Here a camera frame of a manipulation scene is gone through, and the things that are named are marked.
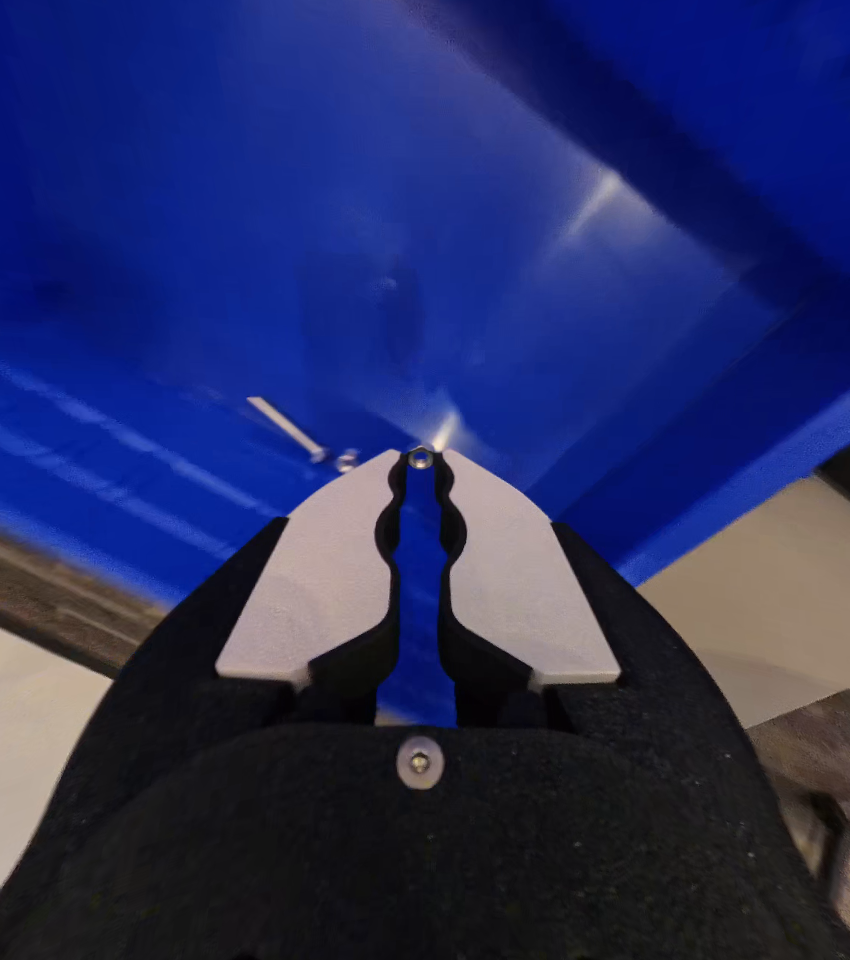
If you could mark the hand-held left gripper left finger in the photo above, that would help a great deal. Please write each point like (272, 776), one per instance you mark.
(312, 585)

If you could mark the long thin silver bolt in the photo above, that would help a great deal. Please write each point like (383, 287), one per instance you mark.
(286, 427)

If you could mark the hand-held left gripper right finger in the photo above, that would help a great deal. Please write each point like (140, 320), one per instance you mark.
(522, 592)

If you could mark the blue plastic bin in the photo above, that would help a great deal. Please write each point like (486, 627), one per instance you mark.
(320, 187)

